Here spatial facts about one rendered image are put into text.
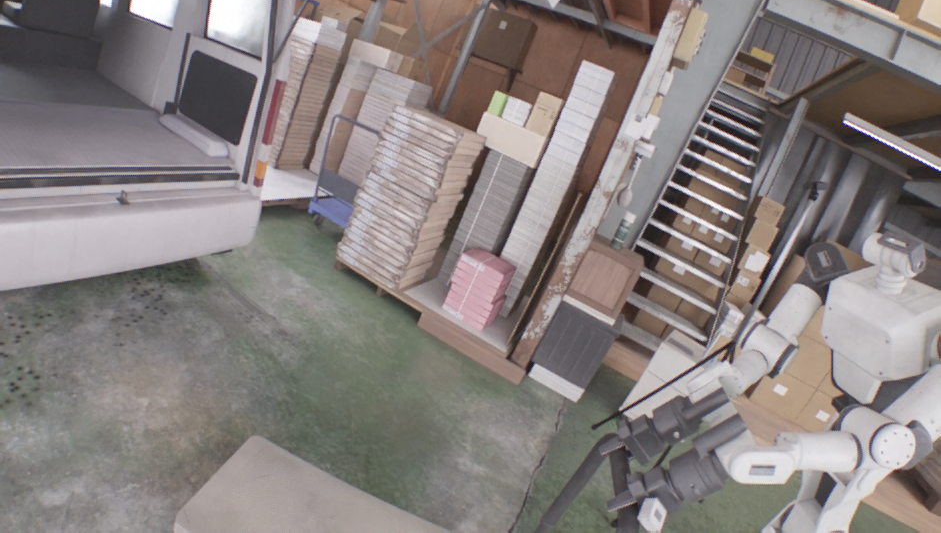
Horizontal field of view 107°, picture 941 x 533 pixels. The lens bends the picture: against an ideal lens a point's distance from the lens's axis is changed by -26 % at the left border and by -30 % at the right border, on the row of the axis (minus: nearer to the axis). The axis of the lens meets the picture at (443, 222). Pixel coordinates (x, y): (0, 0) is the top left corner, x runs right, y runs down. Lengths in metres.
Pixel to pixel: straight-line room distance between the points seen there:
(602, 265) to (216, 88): 2.17
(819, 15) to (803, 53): 5.92
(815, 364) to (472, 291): 2.91
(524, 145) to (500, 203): 0.39
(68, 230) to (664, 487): 1.75
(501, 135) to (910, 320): 2.42
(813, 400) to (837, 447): 3.50
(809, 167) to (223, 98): 6.02
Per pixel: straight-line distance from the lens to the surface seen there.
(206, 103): 2.52
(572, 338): 2.65
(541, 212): 2.92
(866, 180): 6.66
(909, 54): 3.74
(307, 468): 1.45
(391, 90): 4.47
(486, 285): 2.70
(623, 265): 2.52
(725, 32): 3.48
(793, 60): 9.38
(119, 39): 3.48
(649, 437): 1.06
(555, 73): 6.89
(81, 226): 1.75
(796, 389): 4.40
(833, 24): 3.60
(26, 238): 1.71
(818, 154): 6.46
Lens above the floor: 1.29
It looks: 15 degrees down
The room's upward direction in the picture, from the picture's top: 22 degrees clockwise
